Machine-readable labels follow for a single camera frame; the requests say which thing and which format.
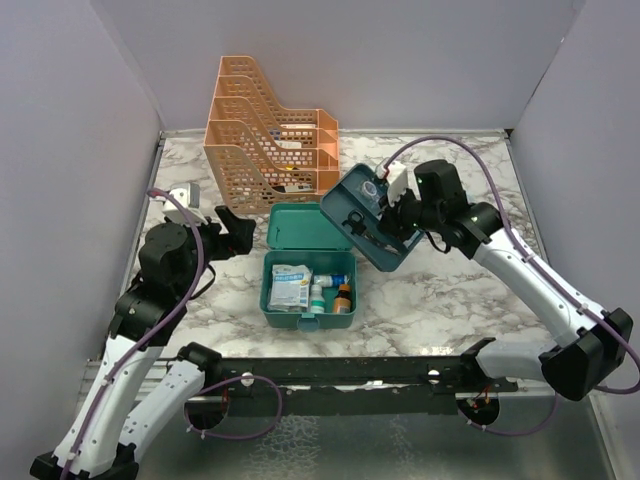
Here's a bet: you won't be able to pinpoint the amber medicine bottle orange cap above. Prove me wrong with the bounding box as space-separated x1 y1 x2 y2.
333 284 352 314

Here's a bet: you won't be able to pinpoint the white blue bandage roll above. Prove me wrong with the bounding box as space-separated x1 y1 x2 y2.
313 274 349 288

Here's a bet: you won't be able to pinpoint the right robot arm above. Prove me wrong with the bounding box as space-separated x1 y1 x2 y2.
375 160 633 401

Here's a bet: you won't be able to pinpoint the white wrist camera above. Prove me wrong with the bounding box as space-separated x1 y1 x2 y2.
375 160 409 207
153 182 206 225

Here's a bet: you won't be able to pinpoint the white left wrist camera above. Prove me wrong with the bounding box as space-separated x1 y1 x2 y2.
153 182 206 225

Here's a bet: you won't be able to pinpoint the white bottle green label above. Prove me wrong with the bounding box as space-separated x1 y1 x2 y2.
308 284 326 314

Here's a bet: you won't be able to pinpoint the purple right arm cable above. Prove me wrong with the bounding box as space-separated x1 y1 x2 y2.
384 135 640 435

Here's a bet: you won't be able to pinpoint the small clear blue packet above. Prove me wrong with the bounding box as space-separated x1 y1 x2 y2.
359 180 388 208

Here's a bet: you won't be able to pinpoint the teal plastic medicine box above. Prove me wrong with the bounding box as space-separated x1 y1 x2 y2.
260 203 357 332

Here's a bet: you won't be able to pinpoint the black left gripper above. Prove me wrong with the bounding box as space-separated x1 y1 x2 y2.
168 204 256 297

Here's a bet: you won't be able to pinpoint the white blue wipes packet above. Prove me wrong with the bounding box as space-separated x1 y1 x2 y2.
267 264 312 312

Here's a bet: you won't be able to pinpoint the teal divided tray insert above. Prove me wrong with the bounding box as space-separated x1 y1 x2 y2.
320 163 424 272

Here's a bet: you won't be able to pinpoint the black handled scissors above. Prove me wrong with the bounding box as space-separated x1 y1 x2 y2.
341 210 400 255

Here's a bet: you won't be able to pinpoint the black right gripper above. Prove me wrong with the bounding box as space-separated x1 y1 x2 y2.
377 182 443 244

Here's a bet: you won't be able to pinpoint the black metal base rail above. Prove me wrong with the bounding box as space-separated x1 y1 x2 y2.
213 354 517 416

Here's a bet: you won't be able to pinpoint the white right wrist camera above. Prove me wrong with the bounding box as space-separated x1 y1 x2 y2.
375 160 409 207

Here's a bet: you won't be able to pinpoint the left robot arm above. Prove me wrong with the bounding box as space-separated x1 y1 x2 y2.
30 206 256 479

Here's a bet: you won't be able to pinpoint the peach plastic file organizer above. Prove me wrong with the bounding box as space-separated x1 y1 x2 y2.
203 56 341 214

